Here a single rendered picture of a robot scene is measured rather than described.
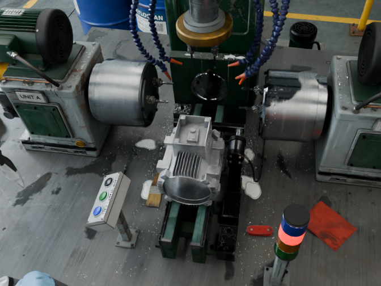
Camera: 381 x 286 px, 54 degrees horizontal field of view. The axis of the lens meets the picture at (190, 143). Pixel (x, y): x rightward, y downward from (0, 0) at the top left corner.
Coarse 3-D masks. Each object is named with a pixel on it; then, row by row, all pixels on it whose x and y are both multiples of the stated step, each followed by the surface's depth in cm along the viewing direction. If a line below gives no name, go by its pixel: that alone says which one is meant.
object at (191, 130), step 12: (180, 120) 117; (192, 120) 119; (204, 120) 116; (180, 132) 117; (192, 132) 115; (204, 132) 116; (180, 144) 110; (192, 144) 110; (204, 144) 109; (204, 156) 113
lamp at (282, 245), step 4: (280, 240) 92; (280, 244) 93; (284, 244) 91; (300, 244) 93; (280, 248) 94; (284, 248) 93; (288, 248) 92; (292, 248) 92; (296, 248) 92; (288, 252) 94; (292, 252) 94
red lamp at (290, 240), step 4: (280, 224) 91; (280, 228) 90; (280, 232) 90; (284, 232) 88; (280, 236) 91; (284, 236) 89; (288, 236) 88; (300, 236) 87; (284, 240) 90; (288, 240) 89; (292, 240) 88; (296, 240) 88; (300, 240) 90; (288, 244) 90; (292, 244) 90; (296, 244) 90
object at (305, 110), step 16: (272, 80) 123; (288, 80) 122; (304, 80) 122; (320, 80) 123; (272, 96) 121; (288, 96) 120; (304, 96) 119; (320, 96) 120; (256, 112) 128; (272, 112) 122; (288, 112) 121; (304, 112) 120; (320, 112) 120; (272, 128) 125; (288, 128) 123; (304, 128) 122; (320, 128) 122
